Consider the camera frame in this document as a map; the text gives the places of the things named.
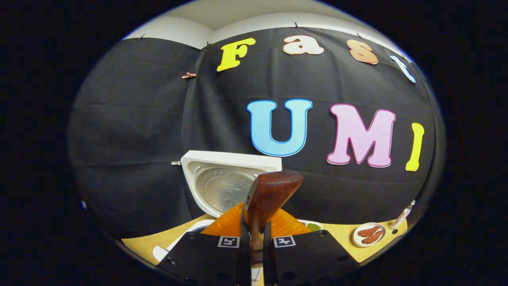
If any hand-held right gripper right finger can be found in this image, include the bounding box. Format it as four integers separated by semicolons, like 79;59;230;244
263;209;360;286

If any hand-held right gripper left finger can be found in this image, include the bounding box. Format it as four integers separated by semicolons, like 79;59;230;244
156;202;251;286

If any brown wooden spoon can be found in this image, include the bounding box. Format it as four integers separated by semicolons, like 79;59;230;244
243;170;304;267

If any white rice cooker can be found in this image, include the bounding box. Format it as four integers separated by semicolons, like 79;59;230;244
153;150;283;263

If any white divided bean dish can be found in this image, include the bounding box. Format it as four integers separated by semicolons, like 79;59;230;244
298;220;323;232

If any white round plate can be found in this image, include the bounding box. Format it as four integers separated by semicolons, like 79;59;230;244
352;222;387;248

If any small pink label bottle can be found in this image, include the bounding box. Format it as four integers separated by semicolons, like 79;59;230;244
390;200;416;230

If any black backdrop cloth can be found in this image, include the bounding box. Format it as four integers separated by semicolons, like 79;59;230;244
67;27;446;239

